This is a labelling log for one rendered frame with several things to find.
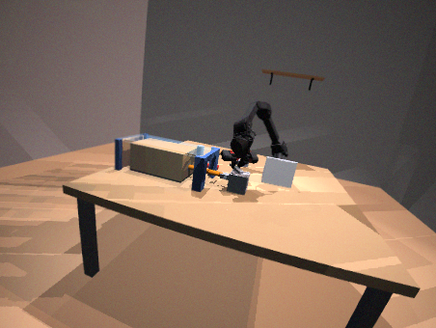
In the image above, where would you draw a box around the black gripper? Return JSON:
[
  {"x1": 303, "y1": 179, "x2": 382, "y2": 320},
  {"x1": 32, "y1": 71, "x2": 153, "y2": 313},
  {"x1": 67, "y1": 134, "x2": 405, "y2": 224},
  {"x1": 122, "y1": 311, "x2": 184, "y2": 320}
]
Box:
[{"x1": 221, "y1": 149, "x2": 259, "y2": 169}]

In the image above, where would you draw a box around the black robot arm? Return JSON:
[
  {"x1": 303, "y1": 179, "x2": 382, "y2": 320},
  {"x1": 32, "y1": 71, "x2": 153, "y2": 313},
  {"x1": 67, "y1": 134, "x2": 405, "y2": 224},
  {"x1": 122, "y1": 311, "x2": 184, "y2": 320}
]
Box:
[{"x1": 231, "y1": 101, "x2": 288, "y2": 160}]

